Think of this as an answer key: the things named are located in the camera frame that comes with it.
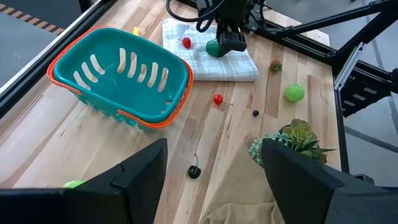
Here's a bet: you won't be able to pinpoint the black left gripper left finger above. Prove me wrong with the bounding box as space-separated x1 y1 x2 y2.
63 138 169 224

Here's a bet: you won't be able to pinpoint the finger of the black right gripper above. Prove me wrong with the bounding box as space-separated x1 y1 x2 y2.
216 21 226 43
217 30 248 58

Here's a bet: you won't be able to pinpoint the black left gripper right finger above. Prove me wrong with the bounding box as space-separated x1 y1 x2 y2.
260 138 386 224

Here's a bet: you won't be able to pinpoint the dark green toy vegetable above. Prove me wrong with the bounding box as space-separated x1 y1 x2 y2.
205 39 222 58

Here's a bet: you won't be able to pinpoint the red toy strawberry green leaves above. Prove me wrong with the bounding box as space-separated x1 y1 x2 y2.
269 59 283 74

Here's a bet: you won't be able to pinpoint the bright red toy cherry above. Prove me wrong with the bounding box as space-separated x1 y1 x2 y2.
213 94 234 106

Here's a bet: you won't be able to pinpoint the light green toy pepper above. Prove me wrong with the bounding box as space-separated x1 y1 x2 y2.
63 180 85 189

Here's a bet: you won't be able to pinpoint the black toy cherry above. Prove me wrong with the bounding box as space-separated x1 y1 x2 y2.
187 154 202 180

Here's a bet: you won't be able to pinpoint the light green toy lime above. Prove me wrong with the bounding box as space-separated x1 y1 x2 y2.
284 83 305 103

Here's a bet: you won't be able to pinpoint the white plaid folded towel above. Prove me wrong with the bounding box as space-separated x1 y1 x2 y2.
161 17 259 82

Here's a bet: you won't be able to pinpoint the succulent plant in black pot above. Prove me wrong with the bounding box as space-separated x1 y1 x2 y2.
248 118 336 167

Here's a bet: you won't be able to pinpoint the tan linen cloth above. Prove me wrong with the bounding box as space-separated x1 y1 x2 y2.
198 139 285 224

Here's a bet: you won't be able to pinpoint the black floor mat orange stripes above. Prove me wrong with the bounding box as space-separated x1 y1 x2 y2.
0 0 83 35

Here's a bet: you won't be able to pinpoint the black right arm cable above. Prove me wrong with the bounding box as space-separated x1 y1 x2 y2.
165 0 224 34

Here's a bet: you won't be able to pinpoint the black aluminium table frame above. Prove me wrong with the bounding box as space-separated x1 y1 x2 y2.
0 0 398 184

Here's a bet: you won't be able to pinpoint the teal basket with orange handles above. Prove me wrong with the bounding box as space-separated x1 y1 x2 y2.
46 25 195 131

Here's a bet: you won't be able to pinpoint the silver metal bracket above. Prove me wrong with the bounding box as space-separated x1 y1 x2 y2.
334 42 366 91

